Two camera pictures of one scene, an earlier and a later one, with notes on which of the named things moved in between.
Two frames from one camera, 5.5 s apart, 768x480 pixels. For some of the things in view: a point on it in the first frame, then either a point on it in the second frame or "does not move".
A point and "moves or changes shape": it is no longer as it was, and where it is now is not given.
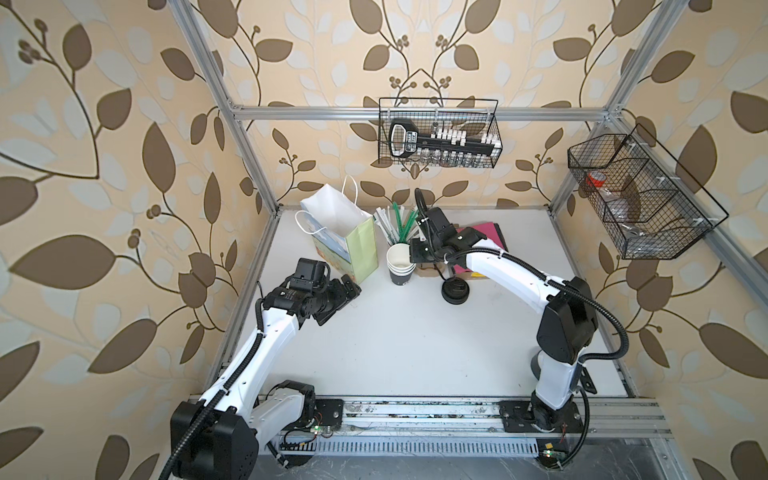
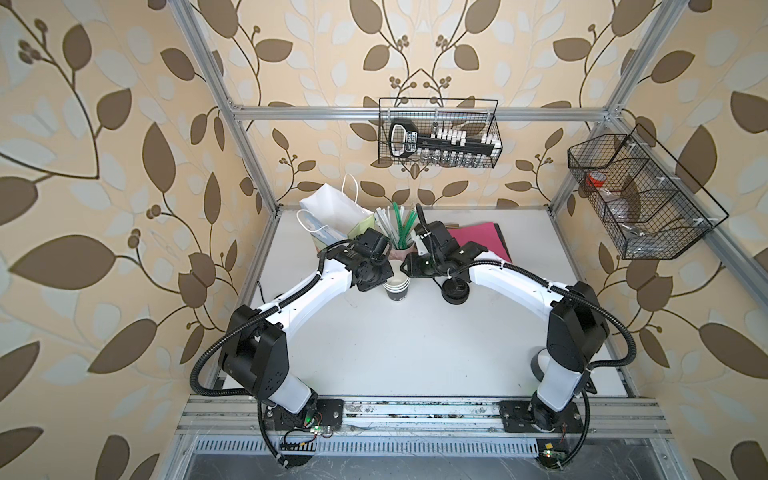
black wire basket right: x=650 y=203 does not move
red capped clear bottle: x=597 y=179 does not move
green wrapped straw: x=403 y=231 does not move
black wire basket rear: x=438 y=132 does not move
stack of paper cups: x=400 y=267 moves or changes shape
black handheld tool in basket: x=405 y=140 does not move
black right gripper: x=415 y=256 to x=412 y=268
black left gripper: x=336 y=285 to x=387 y=272
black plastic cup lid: x=455 y=290 does not move
